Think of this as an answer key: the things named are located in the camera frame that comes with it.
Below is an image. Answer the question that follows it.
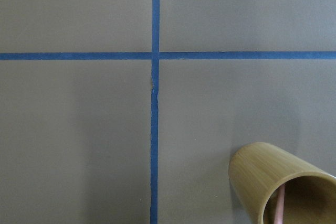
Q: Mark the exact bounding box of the reddish brown chopstick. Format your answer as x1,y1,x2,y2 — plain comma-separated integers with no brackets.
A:
274,184,286,224

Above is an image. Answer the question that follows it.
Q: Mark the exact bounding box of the bamboo wooden cup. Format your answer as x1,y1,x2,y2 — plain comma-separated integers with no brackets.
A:
229,142,335,223

